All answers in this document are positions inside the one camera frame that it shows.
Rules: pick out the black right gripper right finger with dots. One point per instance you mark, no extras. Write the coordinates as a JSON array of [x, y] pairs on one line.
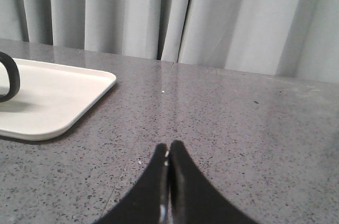
[[194, 199]]

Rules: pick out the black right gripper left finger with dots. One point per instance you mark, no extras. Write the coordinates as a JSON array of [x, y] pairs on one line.
[[147, 201]]

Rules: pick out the white smiley mug black handle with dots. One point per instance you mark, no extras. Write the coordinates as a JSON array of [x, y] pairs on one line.
[[13, 77]]

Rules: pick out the cream rectangular plastic tray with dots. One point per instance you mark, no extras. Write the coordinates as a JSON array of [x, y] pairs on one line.
[[51, 99]]

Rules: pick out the pale grey pleated curtain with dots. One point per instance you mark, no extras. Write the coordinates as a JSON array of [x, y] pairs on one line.
[[294, 38]]

